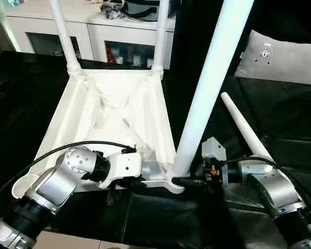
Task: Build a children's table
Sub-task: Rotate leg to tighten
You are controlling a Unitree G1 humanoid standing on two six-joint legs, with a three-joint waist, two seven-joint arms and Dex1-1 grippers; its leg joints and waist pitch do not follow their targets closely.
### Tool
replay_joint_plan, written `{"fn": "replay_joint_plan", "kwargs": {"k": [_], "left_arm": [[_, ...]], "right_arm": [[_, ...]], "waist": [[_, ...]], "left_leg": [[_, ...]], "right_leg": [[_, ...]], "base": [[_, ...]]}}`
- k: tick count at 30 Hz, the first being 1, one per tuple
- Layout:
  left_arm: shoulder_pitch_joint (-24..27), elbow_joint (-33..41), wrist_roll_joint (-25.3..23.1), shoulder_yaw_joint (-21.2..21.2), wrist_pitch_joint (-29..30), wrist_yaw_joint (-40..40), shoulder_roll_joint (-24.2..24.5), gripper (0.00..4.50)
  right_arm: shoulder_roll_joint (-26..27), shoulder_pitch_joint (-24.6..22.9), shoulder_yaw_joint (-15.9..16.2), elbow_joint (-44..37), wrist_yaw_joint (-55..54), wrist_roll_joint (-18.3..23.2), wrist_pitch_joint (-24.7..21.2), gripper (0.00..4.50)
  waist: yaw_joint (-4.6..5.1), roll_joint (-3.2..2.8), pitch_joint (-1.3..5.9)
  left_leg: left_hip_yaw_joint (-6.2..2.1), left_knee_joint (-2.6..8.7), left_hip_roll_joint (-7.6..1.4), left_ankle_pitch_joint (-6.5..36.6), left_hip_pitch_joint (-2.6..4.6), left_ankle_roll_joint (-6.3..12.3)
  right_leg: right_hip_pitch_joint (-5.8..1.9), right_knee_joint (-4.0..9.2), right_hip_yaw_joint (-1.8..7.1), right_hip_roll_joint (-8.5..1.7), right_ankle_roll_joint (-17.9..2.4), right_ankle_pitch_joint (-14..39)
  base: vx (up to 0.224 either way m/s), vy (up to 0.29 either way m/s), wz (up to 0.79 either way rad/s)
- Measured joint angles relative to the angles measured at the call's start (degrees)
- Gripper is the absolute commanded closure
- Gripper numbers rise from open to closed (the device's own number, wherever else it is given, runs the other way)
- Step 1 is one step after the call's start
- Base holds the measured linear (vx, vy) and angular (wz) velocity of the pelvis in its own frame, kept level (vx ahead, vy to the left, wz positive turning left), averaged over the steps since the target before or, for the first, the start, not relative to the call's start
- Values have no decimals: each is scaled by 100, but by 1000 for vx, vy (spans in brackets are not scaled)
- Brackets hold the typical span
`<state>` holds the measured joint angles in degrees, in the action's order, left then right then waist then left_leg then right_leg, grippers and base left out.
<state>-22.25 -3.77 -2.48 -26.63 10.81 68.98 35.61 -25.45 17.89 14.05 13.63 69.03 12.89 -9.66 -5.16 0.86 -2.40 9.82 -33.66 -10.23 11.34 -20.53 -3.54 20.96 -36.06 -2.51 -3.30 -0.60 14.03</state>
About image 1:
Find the white plastic table leg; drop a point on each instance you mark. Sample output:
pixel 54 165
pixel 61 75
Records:
pixel 212 78
pixel 243 127
pixel 65 36
pixel 160 36

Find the white plastic table top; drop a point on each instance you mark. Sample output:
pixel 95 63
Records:
pixel 109 104

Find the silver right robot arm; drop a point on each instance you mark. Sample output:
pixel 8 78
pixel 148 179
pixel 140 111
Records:
pixel 280 192

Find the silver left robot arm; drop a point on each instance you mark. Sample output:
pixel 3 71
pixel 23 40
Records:
pixel 57 181

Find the black work mat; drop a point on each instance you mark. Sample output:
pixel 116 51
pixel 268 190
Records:
pixel 160 218

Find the white cabinet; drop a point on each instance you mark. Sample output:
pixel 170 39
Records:
pixel 88 33

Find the grey bag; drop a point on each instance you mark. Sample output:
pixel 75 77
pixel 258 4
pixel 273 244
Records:
pixel 145 9

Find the tangled small items pile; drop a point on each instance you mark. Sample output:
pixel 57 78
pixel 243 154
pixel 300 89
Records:
pixel 113 9

